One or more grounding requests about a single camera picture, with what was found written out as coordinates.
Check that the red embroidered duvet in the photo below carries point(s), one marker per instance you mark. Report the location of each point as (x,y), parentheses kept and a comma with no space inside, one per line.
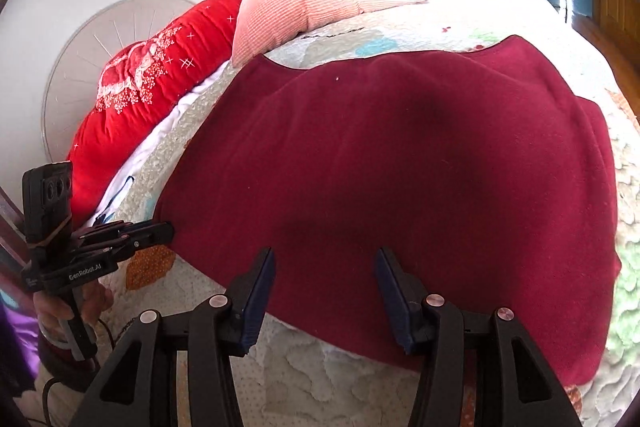
(125,132)

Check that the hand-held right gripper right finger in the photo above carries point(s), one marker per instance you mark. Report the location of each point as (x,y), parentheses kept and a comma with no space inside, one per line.
(392,302)

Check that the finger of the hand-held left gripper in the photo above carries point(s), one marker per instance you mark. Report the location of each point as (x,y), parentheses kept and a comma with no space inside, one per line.
(115,229)
(145,234)

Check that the wooden panel door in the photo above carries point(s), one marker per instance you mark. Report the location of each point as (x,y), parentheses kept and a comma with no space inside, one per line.
(617,7)

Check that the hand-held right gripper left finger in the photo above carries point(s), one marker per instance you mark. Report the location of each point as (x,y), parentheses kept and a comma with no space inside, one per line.
(257,302)

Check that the white bed sheet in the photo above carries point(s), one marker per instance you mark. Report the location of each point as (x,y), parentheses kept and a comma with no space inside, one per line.
(150,142)

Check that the pink checked pillow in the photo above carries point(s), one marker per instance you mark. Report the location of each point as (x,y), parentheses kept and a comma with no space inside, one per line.
(300,2)

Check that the person's left hand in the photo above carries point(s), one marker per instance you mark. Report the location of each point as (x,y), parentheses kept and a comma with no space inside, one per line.
(95,299)

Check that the maroon fleece sweater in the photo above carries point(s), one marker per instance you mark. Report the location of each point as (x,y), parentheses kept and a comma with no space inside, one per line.
(400,157)

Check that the beige round headboard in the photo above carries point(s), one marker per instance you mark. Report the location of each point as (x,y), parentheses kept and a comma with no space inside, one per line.
(85,37)

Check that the person's left forearm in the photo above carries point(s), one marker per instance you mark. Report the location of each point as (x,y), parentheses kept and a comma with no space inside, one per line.
(55,364)

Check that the patchwork quilted bedspread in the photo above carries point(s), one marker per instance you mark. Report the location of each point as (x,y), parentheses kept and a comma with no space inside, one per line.
(310,382)

